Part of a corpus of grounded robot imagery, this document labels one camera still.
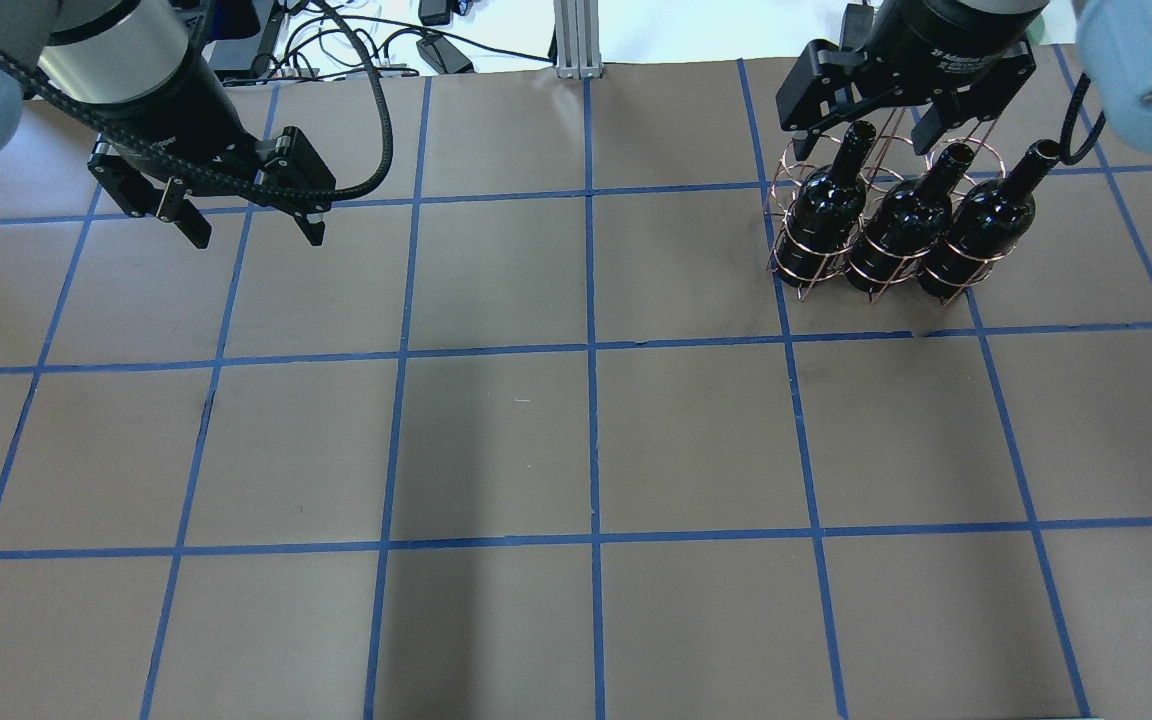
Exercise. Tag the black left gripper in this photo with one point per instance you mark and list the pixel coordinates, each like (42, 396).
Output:
(179, 122)

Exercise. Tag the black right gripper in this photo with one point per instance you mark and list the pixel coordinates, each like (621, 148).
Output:
(946, 40)

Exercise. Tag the dark wine bottle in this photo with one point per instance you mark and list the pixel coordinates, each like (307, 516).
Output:
(826, 209)
(906, 223)
(987, 225)

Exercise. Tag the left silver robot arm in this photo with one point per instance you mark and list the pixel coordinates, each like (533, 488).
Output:
(135, 72)

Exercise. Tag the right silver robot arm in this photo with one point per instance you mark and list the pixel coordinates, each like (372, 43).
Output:
(1114, 40)

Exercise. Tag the dark wine bottle in basket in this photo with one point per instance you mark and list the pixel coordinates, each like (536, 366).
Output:
(906, 223)

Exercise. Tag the black power adapter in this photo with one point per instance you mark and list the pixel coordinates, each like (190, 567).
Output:
(443, 57)

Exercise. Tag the copper wire wine basket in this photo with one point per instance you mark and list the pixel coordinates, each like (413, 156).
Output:
(864, 206)

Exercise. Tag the aluminium frame post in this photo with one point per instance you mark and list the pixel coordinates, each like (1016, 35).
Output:
(577, 36)

